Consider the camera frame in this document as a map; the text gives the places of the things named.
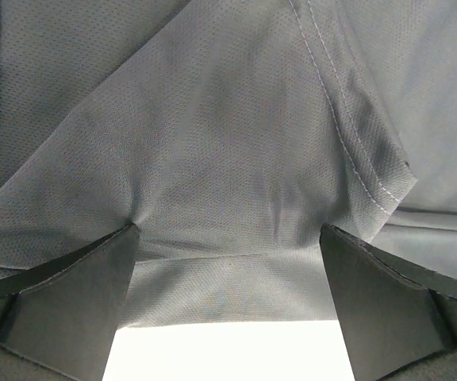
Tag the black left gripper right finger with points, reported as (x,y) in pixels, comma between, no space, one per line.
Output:
(398,319)

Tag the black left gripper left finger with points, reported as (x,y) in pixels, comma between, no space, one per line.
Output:
(58,319)

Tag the grey t-shirt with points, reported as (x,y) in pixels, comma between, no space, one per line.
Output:
(228,133)

